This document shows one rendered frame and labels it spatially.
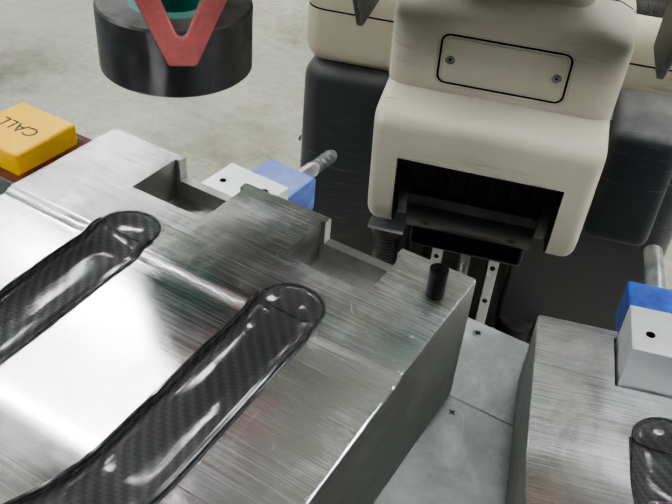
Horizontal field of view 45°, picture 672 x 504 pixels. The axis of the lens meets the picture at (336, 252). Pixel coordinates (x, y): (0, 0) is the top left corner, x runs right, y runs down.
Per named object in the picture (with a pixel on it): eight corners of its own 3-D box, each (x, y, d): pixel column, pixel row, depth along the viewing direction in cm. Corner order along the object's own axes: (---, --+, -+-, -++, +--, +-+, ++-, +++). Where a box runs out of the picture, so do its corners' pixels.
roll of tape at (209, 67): (259, 97, 42) (260, 32, 39) (96, 100, 40) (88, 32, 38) (245, 32, 48) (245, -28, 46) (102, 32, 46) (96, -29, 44)
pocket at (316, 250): (323, 265, 50) (327, 215, 48) (399, 299, 48) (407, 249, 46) (280, 305, 47) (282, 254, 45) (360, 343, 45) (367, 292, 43)
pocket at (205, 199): (184, 203, 54) (182, 155, 52) (250, 232, 52) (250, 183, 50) (137, 236, 51) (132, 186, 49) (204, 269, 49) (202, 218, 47)
